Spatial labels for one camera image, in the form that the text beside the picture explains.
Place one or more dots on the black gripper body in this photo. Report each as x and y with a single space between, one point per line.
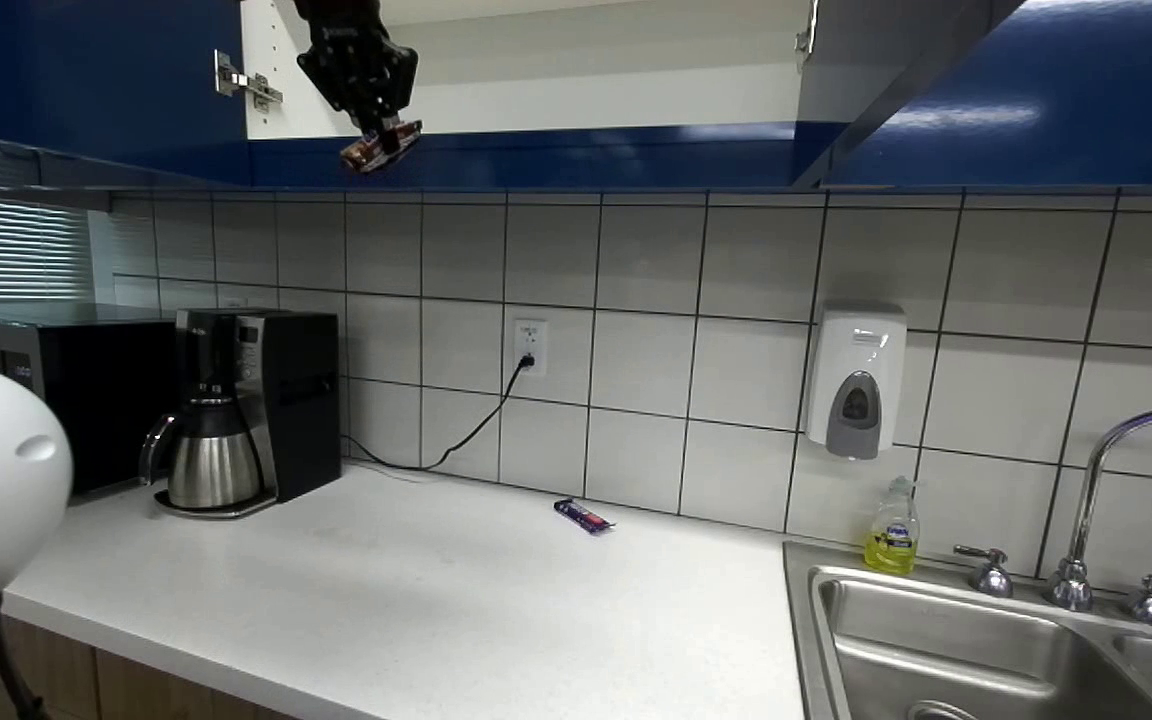
340 36

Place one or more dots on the blue cabinet door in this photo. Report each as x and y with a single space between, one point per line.
58 66
870 66

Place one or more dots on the black and steel microwave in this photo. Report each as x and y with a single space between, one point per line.
100 402

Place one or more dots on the white window blinds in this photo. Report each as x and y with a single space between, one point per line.
10 253

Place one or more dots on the stainless steel coffee carafe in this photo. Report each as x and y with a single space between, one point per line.
211 463

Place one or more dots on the white wall soap dispenser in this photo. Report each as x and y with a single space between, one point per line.
856 385

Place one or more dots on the purple marker near wall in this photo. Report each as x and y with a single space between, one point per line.
583 515

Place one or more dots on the stainless steel sink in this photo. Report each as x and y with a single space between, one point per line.
951 643

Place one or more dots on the black coffee maker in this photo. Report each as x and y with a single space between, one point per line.
291 402

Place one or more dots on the wooden lower cabinet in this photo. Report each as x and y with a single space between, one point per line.
109 684

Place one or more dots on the chrome gooseneck faucet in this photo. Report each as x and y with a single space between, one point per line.
1093 481

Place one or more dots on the yellow dish soap bottle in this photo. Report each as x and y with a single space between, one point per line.
888 546

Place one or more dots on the white wall outlet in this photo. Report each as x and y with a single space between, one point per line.
528 345

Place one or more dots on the blue closed upper cabinet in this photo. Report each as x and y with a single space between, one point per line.
1081 105

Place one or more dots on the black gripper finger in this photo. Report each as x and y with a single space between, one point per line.
397 83
358 105

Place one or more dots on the metal cabinet hinge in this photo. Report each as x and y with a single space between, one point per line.
804 26
241 83

